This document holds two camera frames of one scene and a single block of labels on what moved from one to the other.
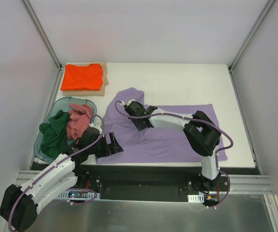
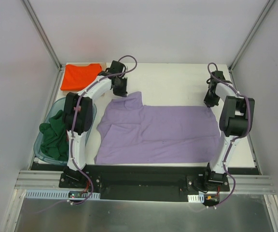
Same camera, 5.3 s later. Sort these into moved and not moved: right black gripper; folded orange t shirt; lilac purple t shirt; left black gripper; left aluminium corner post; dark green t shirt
Moved: left black gripper; right black gripper
Not moved: folded orange t shirt; dark green t shirt; lilac purple t shirt; left aluminium corner post
